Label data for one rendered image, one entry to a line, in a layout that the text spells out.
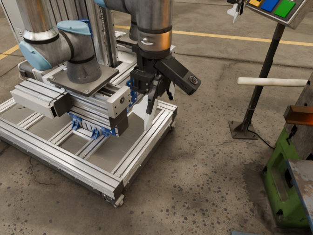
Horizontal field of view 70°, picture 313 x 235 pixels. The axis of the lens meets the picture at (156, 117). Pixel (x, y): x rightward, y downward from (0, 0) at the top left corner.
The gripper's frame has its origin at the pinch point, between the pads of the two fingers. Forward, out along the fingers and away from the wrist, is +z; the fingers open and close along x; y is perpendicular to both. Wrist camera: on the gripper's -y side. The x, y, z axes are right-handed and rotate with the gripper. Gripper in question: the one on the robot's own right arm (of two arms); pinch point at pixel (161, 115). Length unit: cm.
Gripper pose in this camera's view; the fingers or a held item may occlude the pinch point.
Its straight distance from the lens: 63.2
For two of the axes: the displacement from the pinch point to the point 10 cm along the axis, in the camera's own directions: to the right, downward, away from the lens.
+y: -8.8, -3.2, 3.6
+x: -4.8, 5.9, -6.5
